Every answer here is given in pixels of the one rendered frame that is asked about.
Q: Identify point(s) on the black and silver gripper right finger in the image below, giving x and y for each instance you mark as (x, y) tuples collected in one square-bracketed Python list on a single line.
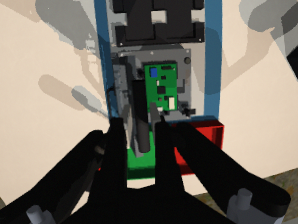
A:
[(244, 197)]

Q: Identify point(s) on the green bin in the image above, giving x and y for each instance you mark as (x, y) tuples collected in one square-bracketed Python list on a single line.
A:
[(142, 167)]

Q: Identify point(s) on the green circuit board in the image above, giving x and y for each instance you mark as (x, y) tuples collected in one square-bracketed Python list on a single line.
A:
[(161, 86)]

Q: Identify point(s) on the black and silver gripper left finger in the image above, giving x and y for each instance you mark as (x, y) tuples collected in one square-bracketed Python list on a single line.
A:
[(55, 196)]

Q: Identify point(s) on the red open-top bin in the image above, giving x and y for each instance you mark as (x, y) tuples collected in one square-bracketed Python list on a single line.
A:
[(213, 130)]

